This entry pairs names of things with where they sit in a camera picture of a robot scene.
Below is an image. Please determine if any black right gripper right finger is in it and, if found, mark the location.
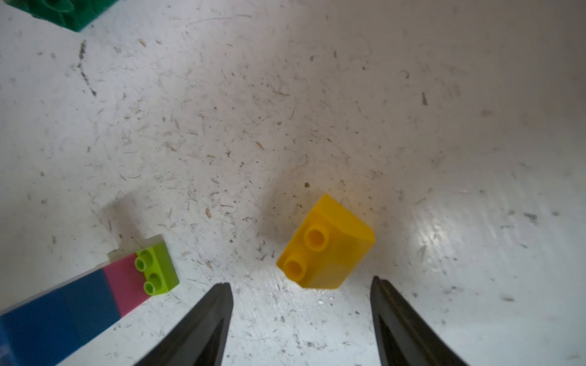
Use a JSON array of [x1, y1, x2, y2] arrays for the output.
[[370, 276, 466, 366]]

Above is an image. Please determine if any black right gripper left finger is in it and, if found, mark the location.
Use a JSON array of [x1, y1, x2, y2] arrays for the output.
[[137, 283, 233, 365]]

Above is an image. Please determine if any pink lego brick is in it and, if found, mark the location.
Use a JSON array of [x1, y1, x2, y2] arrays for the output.
[[103, 253, 150, 317]]

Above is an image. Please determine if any yellow lego brick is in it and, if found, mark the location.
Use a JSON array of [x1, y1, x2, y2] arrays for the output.
[[277, 194, 375, 289]]

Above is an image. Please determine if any blue lego brick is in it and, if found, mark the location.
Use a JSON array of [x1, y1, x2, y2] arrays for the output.
[[1, 291, 81, 365], [60, 269, 121, 346]]

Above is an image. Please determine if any dark green long lego brick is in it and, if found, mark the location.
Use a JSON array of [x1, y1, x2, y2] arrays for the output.
[[5, 0, 117, 32]]

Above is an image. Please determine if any lime green long lego brick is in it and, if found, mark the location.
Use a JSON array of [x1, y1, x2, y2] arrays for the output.
[[110, 235, 179, 297]]

